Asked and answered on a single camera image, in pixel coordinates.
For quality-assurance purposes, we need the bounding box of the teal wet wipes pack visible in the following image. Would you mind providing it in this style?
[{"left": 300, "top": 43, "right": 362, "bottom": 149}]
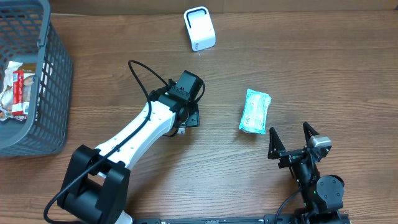
[{"left": 239, "top": 89, "right": 272, "bottom": 134}]

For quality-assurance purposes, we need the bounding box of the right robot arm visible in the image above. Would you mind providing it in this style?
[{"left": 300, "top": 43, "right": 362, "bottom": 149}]
[{"left": 266, "top": 122, "right": 350, "bottom": 223}]

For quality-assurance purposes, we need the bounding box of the brown cookie snack bag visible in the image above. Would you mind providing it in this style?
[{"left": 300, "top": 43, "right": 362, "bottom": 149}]
[{"left": 1, "top": 61, "right": 36, "bottom": 121}]

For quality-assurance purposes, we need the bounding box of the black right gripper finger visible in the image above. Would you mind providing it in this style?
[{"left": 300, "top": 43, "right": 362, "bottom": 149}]
[
  {"left": 303, "top": 122, "right": 319, "bottom": 144},
  {"left": 268, "top": 127, "right": 285, "bottom": 159}
]

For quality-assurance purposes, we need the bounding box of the white barcode scanner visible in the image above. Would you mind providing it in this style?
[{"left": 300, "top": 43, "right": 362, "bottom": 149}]
[{"left": 183, "top": 6, "right": 216, "bottom": 52}]

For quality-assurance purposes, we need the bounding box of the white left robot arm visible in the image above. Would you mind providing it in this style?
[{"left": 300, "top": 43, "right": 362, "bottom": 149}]
[{"left": 57, "top": 71, "right": 205, "bottom": 223}]

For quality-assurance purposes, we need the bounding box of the red snack bar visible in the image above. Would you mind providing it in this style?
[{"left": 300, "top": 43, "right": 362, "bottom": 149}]
[{"left": 12, "top": 70, "right": 34, "bottom": 116}]

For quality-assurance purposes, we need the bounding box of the grey plastic mesh basket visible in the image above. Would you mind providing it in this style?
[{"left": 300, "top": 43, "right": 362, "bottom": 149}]
[{"left": 1, "top": 1, "right": 73, "bottom": 157}]

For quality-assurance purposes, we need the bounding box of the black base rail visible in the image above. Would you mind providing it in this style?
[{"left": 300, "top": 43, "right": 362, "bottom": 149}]
[{"left": 133, "top": 213, "right": 351, "bottom": 224}]

